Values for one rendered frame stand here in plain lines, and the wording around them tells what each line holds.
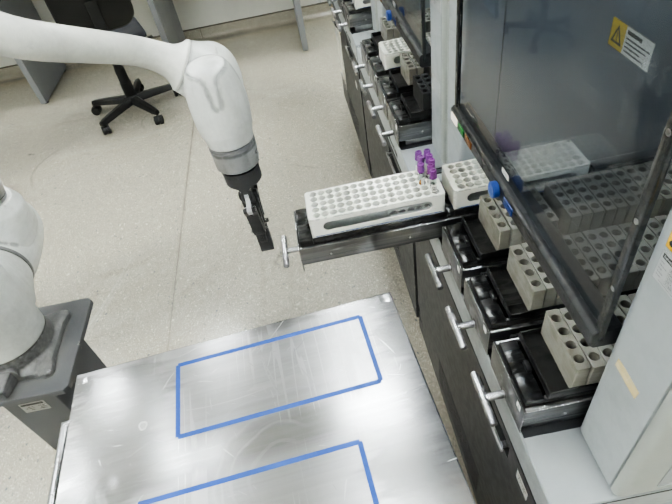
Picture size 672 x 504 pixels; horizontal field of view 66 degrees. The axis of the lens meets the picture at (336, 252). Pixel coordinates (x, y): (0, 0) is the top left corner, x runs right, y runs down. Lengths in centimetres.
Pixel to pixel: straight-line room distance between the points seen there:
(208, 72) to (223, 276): 147
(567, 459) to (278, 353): 50
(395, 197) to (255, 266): 126
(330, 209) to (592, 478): 67
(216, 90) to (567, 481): 83
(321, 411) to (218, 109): 54
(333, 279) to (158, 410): 131
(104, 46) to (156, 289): 151
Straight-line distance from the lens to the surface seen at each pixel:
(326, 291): 210
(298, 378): 90
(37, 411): 141
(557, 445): 94
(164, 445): 92
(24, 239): 133
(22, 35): 96
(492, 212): 105
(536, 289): 92
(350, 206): 111
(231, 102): 94
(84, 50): 101
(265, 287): 218
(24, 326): 125
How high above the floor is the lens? 157
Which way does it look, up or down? 44 degrees down
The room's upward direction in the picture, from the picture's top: 11 degrees counter-clockwise
